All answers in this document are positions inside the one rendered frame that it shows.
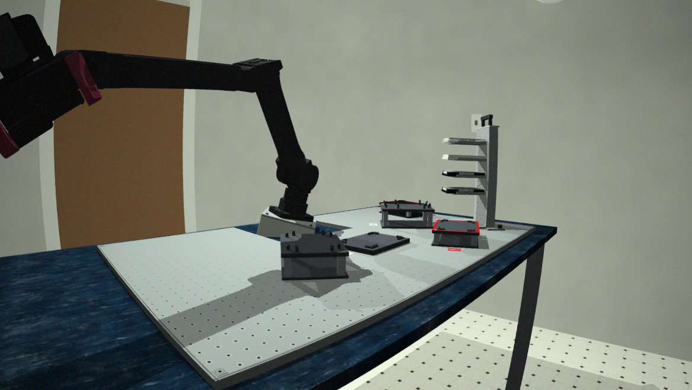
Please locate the grey shelf rack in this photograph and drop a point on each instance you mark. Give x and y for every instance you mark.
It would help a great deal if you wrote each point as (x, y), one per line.
(485, 202)

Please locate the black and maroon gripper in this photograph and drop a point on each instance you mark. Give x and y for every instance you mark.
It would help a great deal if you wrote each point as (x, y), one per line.
(29, 105)

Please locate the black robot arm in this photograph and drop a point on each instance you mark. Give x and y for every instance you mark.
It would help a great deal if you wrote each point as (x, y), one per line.
(21, 40)

